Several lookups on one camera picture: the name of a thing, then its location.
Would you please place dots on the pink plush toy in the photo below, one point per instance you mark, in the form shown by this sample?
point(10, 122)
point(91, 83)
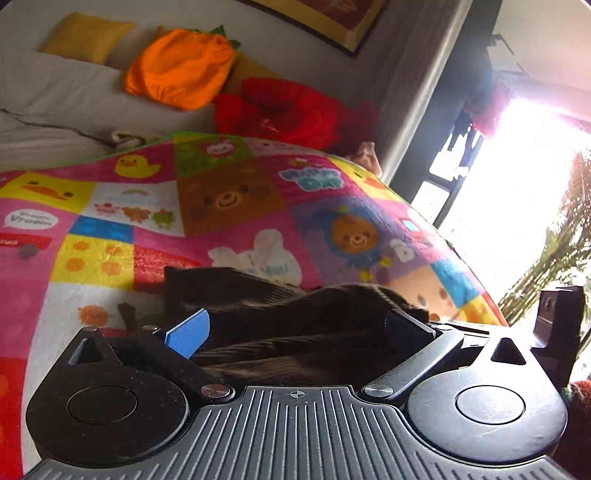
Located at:
point(369, 157)

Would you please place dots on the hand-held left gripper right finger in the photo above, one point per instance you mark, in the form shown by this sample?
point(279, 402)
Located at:
point(406, 334)

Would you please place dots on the outdoor palm plant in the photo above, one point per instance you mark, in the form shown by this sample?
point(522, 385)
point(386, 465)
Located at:
point(554, 240)

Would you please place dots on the large yellow cushion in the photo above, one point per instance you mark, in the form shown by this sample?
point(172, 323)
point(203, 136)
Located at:
point(85, 37)

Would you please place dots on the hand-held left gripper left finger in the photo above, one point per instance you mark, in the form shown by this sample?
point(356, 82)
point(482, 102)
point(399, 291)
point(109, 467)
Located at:
point(187, 334)

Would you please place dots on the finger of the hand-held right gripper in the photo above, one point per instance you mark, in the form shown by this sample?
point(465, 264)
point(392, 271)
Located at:
point(466, 328)

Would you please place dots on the red plush toy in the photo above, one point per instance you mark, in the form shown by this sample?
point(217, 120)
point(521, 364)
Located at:
point(286, 110)

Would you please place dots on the hanging clothes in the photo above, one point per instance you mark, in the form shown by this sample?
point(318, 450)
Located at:
point(489, 106)

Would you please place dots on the orange pumpkin cushion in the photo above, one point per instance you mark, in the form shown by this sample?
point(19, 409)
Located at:
point(180, 69)

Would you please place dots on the colourful cartoon play mat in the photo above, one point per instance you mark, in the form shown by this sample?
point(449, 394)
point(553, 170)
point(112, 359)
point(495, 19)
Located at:
point(138, 221)

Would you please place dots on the black window frame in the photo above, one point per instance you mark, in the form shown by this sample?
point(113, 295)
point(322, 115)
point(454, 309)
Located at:
point(443, 170)

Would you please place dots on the gold framed picture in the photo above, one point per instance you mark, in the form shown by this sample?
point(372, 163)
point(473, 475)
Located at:
point(332, 18)

